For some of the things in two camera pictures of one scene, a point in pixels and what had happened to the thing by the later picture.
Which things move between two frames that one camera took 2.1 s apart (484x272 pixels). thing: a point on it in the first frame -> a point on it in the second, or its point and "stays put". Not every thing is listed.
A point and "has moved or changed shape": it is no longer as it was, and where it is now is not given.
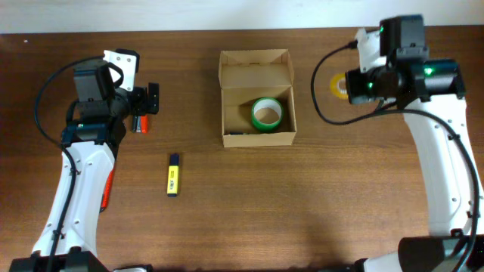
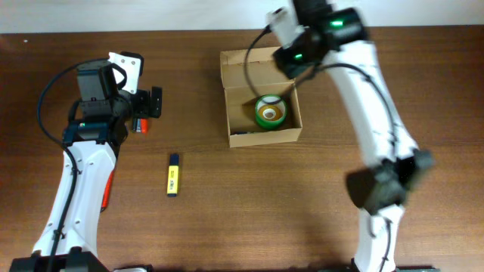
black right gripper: (355, 92) -> (290, 69)
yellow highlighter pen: (173, 175) stays put
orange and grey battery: (139, 124) stays put
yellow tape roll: (339, 85) has moved or changed shape
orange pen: (107, 195) stays put
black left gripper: (140, 105) stays put
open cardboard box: (246, 76) stays put
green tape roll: (267, 114) has moved or changed shape
